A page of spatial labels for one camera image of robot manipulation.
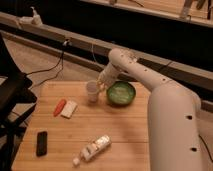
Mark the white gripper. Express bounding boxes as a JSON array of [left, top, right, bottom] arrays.
[[96, 63, 120, 91]]

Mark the white ceramic cup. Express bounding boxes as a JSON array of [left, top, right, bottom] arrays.
[[86, 80, 99, 102]]

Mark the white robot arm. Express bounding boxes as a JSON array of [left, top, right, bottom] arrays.
[[98, 48, 204, 171]]

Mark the green ceramic bowl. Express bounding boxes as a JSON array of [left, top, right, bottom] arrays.
[[106, 81, 136, 106]]

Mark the white rectangular block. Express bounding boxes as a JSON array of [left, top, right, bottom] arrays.
[[60, 101, 77, 119]]

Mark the orange carrot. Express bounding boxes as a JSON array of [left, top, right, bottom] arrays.
[[53, 99, 66, 117]]

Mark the white plastic bottle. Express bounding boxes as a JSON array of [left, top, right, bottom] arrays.
[[73, 135, 111, 166]]

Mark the black phone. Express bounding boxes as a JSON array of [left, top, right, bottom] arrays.
[[36, 131, 47, 156]]

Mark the black chair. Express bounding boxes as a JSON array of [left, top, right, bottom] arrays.
[[0, 33, 37, 171]]

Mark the white device on ledge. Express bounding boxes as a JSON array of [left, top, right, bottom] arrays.
[[16, 6, 43, 26]]

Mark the black cable on left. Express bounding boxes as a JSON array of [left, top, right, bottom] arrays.
[[25, 39, 72, 91]]

